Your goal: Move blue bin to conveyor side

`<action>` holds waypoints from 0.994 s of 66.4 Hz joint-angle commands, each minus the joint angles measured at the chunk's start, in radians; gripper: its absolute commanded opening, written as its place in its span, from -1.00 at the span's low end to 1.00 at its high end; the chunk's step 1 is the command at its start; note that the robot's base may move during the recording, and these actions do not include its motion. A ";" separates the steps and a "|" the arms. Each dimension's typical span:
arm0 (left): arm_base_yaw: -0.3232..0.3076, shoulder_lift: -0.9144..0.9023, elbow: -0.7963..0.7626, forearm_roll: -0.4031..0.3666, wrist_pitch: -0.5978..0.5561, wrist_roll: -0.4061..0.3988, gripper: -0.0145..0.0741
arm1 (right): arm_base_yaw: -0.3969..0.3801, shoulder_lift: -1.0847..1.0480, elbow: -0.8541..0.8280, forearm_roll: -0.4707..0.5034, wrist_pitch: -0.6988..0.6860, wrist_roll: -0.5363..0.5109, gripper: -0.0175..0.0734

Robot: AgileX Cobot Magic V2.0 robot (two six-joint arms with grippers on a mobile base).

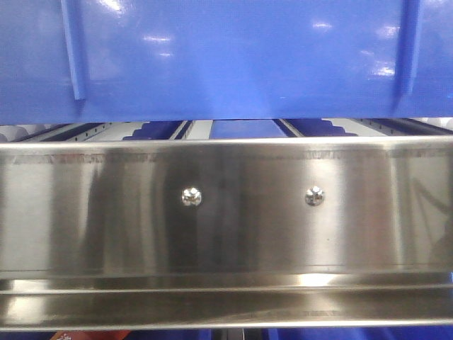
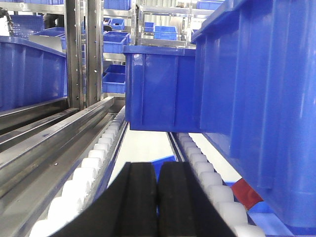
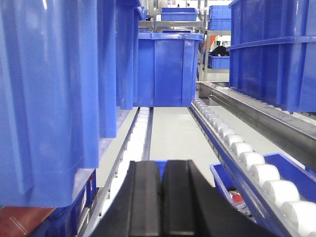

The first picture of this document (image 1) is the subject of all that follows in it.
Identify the blue plastic bin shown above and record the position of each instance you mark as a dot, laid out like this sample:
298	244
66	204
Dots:
314	333
93	61

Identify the left chrome rack screw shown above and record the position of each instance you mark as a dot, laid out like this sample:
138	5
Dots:
191	196

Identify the chrome rack screw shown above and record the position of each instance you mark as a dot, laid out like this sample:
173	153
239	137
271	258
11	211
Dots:
314	196
191	196

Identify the right chrome rack screw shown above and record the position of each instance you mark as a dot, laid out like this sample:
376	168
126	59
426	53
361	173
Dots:
314	196

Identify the stainless steel flow rack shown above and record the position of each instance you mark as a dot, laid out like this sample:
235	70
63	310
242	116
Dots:
94	235

